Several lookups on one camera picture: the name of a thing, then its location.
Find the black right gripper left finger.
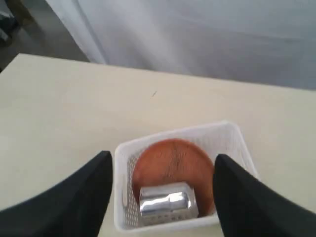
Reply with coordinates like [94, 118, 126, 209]
[0, 151, 113, 237]

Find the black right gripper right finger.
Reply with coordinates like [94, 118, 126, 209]
[213, 154, 316, 237]

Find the stainless steel cup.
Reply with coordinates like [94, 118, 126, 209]
[139, 182, 198, 226]

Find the terracotta brown plate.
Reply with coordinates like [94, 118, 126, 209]
[132, 138, 215, 217]

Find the white perforated plastic basket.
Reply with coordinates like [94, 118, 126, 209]
[114, 121, 258, 233]

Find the grey backdrop curtain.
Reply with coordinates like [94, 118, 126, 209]
[48, 0, 316, 90]

